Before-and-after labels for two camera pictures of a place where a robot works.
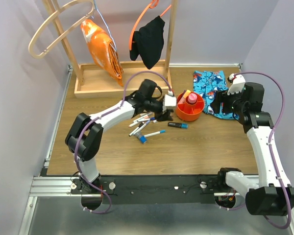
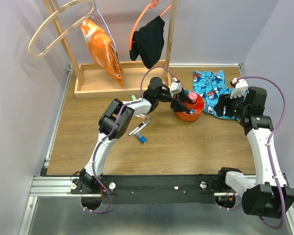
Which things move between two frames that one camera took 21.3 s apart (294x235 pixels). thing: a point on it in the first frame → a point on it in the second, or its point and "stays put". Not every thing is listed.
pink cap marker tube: [192, 98] stays put
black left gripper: [165, 116] → [177, 105]
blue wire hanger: [114, 47] stays put
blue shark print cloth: [206, 83] stays put
